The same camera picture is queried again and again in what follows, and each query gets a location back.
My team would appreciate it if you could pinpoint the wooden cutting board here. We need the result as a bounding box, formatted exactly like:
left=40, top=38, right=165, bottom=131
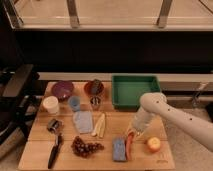
left=18, top=82, right=175, bottom=171

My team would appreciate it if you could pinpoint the pale banana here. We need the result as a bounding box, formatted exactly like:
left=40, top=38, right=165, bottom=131
left=91, top=114, right=106, bottom=138

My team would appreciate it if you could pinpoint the small metal tin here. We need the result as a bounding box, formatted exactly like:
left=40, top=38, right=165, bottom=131
left=47, top=119, right=62, bottom=134

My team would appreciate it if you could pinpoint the blue sponge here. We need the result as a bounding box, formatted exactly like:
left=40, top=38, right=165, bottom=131
left=112, top=137, right=126, bottom=162

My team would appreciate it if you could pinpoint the white cup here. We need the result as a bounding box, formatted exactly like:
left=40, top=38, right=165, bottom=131
left=42, top=96, right=59, bottom=114

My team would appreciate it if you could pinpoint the black chair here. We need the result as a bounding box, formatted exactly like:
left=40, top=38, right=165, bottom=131
left=0, top=64, right=39, bottom=145

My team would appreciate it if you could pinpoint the orange fruit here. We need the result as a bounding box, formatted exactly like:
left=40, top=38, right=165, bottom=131
left=147, top=137, right=161, bottom=152

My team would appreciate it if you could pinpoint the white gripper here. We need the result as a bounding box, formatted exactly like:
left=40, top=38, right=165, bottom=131
left=125, top=107, right=155, bottom=137

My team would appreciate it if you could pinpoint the dark grape bunch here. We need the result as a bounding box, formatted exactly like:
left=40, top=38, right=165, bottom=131
left=71, top=136, right=104, bottom=158

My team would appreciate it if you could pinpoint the small metal cup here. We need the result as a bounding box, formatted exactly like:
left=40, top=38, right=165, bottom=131
left=90, top=96, right=101, bottom=110

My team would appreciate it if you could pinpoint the red bowl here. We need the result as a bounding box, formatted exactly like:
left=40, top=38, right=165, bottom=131
left=84, top=80, right=104, bottom=96

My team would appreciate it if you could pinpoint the dark object in red bowl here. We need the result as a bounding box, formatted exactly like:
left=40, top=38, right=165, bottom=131
left=91, top=79, right=101, bottom=95

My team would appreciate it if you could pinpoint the light blue cloth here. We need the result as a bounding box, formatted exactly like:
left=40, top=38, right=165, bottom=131
left=73, top=111, right=93, bottom=134

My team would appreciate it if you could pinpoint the black handled knife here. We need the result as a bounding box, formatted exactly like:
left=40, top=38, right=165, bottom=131
left=48, top=133, right=62, bottom=169

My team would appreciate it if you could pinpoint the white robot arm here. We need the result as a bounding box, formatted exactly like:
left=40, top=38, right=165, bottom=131
left=128, top=92, right=213, bottom=152

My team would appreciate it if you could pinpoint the small blue cup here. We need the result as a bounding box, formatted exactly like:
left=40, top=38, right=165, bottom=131
left=68, top=96, right=80, bottom=112

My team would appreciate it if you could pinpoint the green plastic tray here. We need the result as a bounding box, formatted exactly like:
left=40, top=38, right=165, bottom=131
left=111, top=75, right=161, bottom=110

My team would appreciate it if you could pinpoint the purple bowl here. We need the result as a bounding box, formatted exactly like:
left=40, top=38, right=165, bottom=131
left=51, top=81, right=74, bottom=101

